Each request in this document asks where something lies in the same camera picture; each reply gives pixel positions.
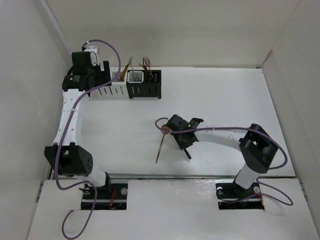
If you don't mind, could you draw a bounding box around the gold knife dark handle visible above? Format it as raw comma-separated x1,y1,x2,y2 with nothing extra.
183,148,192,160

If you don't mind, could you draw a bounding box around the copper spoon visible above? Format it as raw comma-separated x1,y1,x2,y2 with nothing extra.
155,124,171,164

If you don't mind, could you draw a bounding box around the rose gold knife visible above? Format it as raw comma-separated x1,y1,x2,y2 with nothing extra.
123,56,133,75

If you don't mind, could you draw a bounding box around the silver fork black handle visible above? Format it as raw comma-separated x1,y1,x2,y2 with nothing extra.
143,56,154,80

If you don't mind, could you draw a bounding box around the copper small fork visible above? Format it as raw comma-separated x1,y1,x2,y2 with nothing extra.
144,56,155,80

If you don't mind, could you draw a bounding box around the gold knife green handle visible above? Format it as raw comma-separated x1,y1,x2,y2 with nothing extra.
119,70,125,82

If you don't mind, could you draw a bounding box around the gold fork green handle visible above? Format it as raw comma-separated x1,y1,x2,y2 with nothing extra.
138,63,149,82

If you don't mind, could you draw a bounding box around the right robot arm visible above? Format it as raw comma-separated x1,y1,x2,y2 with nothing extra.
166,114,279,197

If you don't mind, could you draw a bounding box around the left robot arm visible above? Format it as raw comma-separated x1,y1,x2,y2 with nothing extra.
44,47,112,199

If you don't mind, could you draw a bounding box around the white utensil caddy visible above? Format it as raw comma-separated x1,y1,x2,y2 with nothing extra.
91,75,129,100

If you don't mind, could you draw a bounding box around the black utensil caddy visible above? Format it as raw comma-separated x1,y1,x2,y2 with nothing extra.
126,70,162,99

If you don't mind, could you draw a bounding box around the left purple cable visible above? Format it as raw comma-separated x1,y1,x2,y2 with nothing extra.
55,39,122,238

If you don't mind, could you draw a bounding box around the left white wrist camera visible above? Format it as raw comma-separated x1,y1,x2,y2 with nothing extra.
81,46,100,66

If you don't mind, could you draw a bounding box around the aluminium frame left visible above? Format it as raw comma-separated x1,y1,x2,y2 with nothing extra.
48,68,86,180

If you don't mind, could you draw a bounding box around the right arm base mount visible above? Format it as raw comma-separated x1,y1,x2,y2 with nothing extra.
215,181,265,210

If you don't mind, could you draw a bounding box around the aluminium rail front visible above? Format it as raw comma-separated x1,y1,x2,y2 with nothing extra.
109,173,236,180

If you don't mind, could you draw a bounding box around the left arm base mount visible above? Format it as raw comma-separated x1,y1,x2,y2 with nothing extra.
79,182,128,211

